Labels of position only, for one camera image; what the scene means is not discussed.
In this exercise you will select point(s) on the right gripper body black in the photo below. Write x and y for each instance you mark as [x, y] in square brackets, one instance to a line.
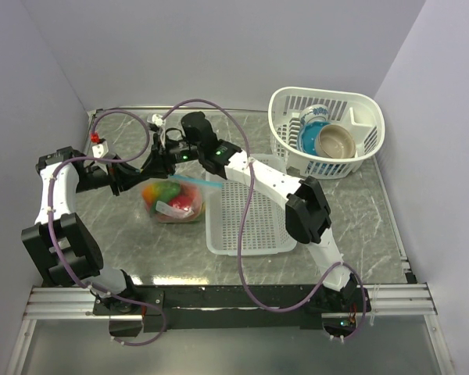
[180, 151]

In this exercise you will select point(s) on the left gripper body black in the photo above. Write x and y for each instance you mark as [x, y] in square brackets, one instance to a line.
[94, 177]

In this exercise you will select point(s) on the clear zip top bag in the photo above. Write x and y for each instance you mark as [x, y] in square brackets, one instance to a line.
[200, 190]

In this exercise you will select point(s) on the orange green fake mango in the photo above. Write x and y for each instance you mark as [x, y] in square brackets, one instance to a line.
[161, 190]

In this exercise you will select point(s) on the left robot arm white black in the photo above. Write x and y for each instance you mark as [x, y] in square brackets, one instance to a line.
[61, 246]

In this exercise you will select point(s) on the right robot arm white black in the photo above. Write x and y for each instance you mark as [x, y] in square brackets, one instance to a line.
[307, 212]

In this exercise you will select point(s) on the red fake pepper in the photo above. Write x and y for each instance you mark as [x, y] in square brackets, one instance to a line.
[183, 204]

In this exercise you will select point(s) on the white perforated flat basket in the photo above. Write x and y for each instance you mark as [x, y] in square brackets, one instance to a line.
[264, 230]

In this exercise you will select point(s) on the blue plate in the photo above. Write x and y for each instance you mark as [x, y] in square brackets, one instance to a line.
[308, 136]

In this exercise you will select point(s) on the blue white patterned cup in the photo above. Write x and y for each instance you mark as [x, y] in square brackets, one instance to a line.
[314, 113]

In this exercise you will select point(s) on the white dish rack basket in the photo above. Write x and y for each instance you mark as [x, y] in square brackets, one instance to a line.
[357, 113]

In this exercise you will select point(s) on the beige bowl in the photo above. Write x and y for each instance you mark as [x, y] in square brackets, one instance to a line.
[335, 142]

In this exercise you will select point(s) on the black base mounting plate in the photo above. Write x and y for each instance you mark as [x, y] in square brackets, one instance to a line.
[182, 307]

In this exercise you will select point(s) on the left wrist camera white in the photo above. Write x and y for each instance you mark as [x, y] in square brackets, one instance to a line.
[100, 148]

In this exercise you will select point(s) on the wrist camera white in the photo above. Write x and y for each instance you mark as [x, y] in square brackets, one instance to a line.
[155, 122]
[100, 148]

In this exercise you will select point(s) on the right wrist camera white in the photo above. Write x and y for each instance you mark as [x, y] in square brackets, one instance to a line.
[155, 122]

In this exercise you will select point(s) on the aluminium rail frame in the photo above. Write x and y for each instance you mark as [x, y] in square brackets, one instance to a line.
[52, 303]

